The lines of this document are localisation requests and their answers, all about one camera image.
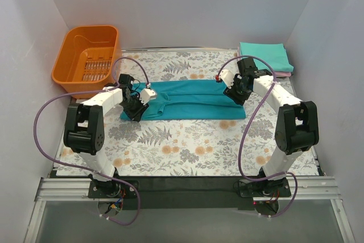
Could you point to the orange plastic basket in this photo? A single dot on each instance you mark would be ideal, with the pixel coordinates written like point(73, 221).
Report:
point(86, 59)

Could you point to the folded pink shirt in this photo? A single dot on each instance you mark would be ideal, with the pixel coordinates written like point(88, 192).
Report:
point(281, 74)

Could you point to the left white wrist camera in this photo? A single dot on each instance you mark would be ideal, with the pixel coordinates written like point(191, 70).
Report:
point(147, 95)

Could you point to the aluminium frame rail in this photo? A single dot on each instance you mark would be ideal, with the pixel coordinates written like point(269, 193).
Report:
point(75, 189)

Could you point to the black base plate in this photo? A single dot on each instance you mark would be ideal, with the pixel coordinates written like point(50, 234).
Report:
point(181, 192)

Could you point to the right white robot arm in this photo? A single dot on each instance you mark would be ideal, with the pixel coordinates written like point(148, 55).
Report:
point(296, 129)

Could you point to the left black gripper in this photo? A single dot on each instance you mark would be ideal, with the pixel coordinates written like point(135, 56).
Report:
point(135, 110)

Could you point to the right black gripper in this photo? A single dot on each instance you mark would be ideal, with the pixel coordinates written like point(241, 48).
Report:
point(234, 95)

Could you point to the floral table mat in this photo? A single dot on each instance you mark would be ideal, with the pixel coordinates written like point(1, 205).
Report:
point(186, 147)

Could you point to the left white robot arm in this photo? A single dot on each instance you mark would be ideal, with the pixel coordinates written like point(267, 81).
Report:
point(84, 128)

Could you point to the teal t shirt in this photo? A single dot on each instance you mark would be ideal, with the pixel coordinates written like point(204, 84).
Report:
point(191, 100)

